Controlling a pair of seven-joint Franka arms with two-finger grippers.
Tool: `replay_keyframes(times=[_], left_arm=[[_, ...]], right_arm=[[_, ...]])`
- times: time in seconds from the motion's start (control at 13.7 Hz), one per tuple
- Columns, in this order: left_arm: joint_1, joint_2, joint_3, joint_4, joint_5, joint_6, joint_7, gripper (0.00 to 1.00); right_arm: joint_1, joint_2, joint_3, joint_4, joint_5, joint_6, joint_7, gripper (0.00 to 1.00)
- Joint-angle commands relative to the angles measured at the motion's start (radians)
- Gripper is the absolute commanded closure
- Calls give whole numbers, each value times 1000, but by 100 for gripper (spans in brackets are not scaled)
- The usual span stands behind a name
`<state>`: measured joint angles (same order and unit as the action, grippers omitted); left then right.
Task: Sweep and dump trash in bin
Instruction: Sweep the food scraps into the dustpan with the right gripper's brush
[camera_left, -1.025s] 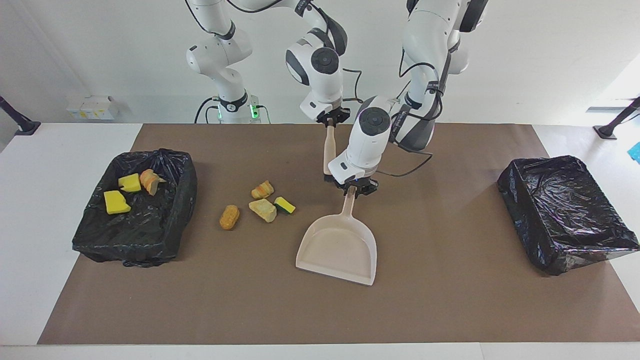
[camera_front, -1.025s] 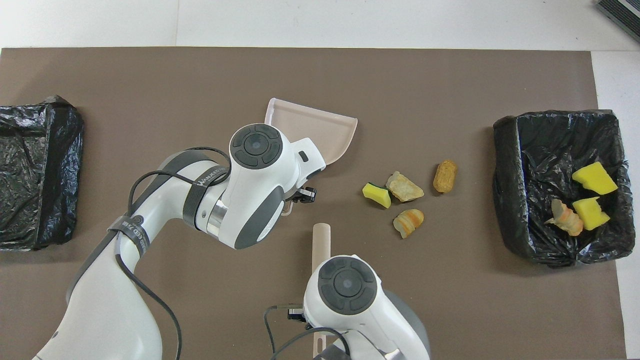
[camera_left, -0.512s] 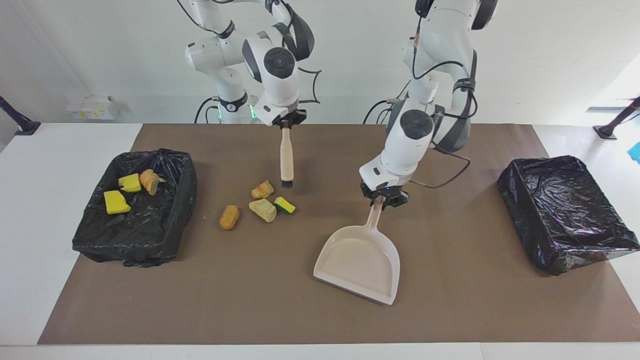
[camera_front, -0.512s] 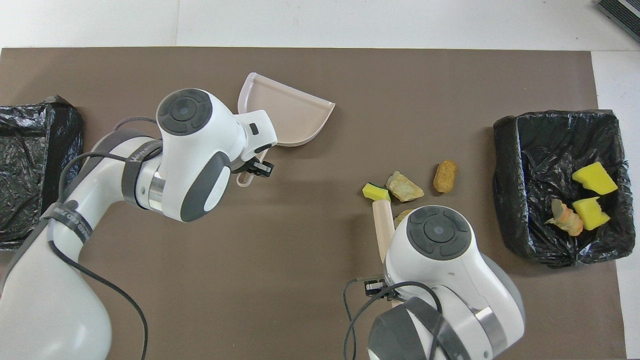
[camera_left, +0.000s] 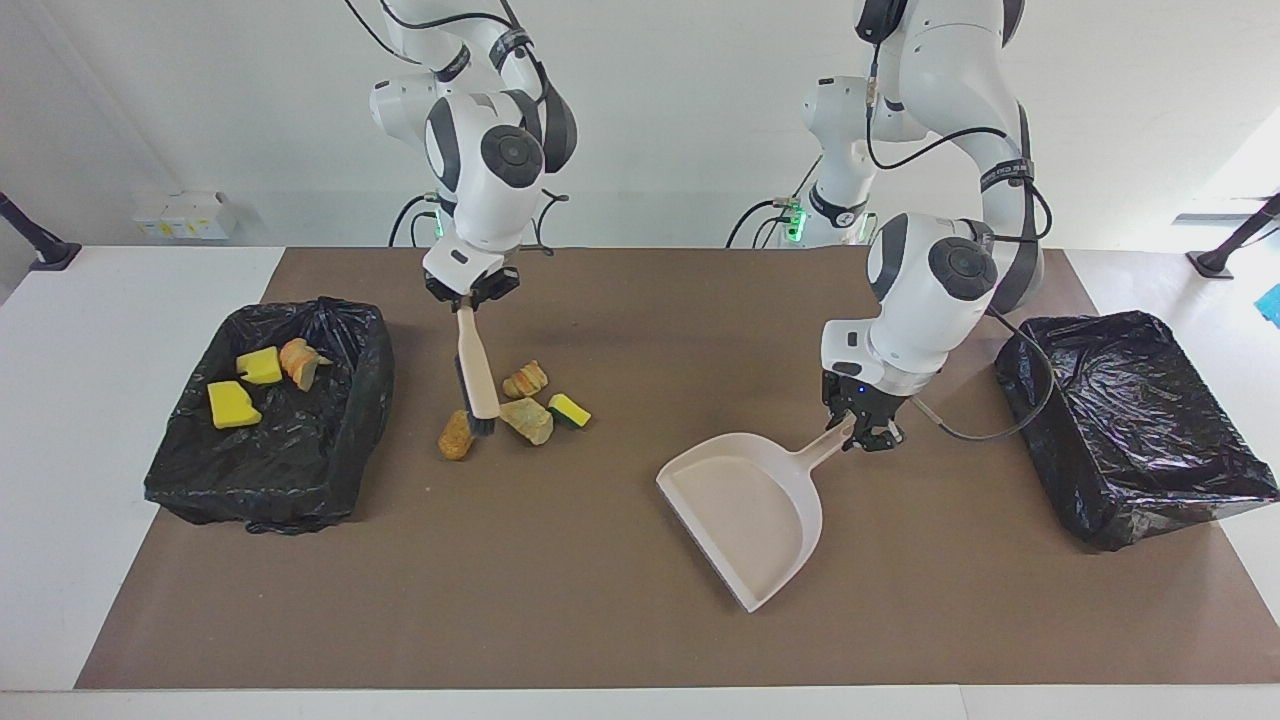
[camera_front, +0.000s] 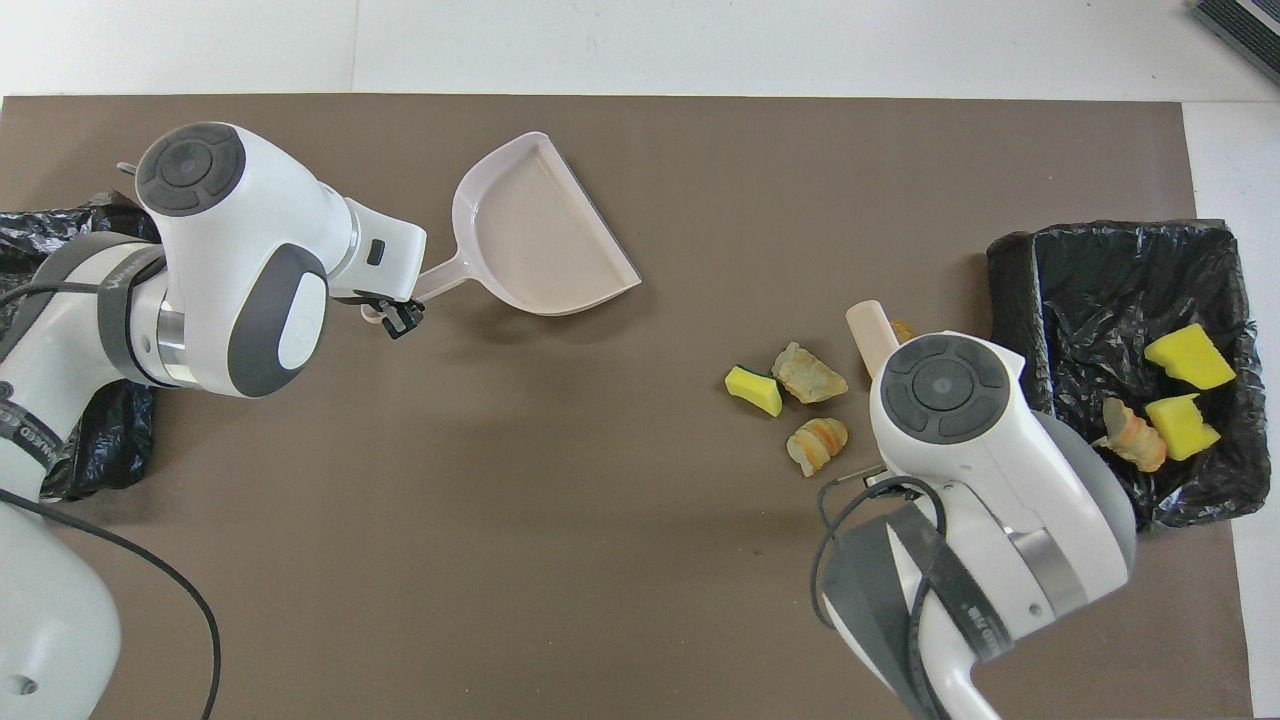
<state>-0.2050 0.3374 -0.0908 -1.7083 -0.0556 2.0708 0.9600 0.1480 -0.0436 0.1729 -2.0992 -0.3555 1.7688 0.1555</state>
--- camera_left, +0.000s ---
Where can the brown table mat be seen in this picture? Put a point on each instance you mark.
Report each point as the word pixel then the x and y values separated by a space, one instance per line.
pixel 500 600

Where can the white wall socket box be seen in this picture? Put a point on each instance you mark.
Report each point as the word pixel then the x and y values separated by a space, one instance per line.
pixel 185 215

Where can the beige hand brush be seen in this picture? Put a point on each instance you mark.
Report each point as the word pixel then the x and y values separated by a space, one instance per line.
pixel 478 370

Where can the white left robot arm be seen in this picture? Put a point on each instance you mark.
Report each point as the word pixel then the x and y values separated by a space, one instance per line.
pixel 930 300

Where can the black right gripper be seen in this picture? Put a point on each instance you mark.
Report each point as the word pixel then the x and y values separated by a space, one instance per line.
pixel 490 285

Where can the beige plastic dustpan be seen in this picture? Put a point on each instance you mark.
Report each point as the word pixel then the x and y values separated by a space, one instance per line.
pixel 750 500

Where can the black camera stand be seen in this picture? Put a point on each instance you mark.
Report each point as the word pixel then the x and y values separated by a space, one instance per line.
pixel 1225 255
pixel 40 245

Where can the orange striped foam chunk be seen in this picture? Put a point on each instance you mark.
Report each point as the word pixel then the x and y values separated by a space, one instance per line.
pixel 525 380

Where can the brown oblong foam piece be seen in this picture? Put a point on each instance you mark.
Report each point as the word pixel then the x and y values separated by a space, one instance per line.
pixel 455 440

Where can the blue object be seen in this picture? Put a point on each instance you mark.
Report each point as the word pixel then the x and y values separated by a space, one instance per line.
pixel 1272 305

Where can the yellow and green sponge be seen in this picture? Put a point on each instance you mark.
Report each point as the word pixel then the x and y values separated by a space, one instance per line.
pixel 568 410

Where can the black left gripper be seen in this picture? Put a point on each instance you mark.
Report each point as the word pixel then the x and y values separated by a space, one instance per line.
pixel 860 395

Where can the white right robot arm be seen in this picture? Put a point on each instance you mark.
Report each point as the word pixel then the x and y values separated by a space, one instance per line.
pixel 490 180

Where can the pale rock-like foam chunk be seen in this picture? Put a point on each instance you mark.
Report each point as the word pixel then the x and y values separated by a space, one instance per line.
pixel 525 420

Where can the notched yellow sponge piece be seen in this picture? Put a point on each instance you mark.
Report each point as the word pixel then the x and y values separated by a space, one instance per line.
pixel 260 366

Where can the bin with black bag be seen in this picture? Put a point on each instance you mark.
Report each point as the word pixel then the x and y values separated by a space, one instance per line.
pixel 1130 430
pixel 300 470

